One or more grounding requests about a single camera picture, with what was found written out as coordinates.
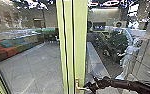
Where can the multicolour outdoor sofa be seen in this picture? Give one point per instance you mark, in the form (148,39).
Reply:
(11,46)

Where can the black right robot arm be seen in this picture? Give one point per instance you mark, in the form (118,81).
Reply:
(131,86)

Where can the white garden statue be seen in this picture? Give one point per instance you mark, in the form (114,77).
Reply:
(129,58)

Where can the green framed glass door wall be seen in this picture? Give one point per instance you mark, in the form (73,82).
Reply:
(79,40)

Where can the green garden shrubs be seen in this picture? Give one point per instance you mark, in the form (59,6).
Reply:
(107,43)

